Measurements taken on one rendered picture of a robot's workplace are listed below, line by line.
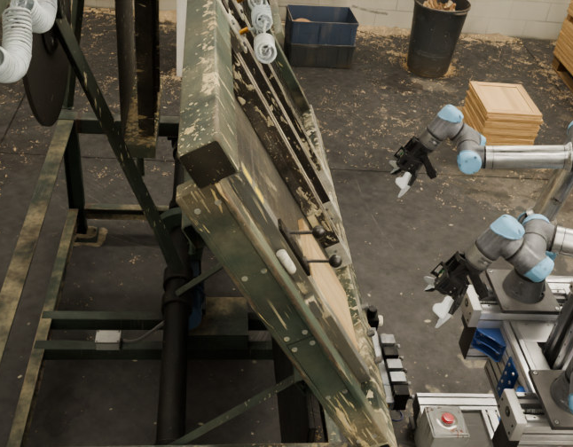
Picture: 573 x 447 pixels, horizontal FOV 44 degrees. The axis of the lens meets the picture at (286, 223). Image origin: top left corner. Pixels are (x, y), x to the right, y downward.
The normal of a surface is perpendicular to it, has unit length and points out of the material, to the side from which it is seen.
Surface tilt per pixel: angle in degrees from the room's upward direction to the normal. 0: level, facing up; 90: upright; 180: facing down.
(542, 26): 90
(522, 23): 90
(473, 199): 0
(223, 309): 0
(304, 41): 90
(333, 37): 90
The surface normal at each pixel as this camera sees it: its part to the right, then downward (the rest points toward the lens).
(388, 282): 0.10, -0.79
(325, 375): 0.09, 0.61
